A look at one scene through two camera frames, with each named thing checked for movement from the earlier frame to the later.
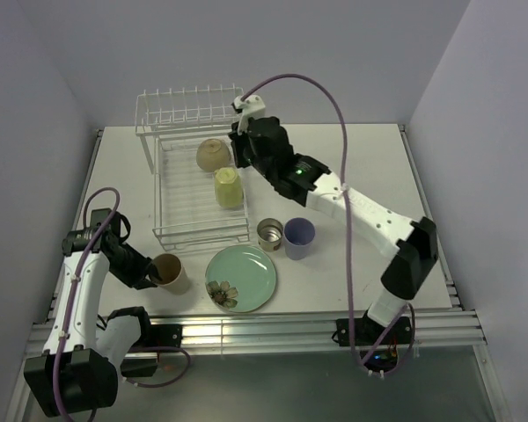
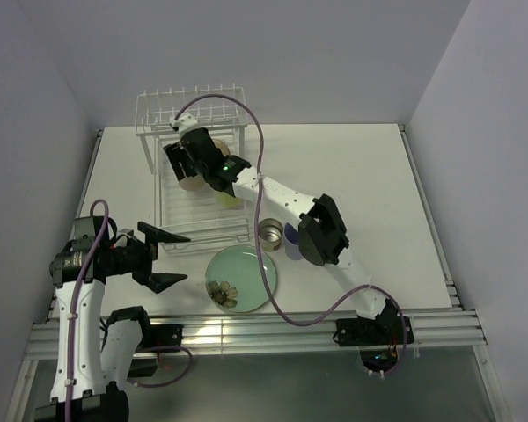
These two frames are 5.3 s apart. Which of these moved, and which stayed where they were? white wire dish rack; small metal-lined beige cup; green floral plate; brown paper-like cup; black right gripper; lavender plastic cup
Moved: black right gripper; brown paper-like cup
Stayed: white wire dish rack; green floral plate; lavender plastic cup; small metal-lined beige cup
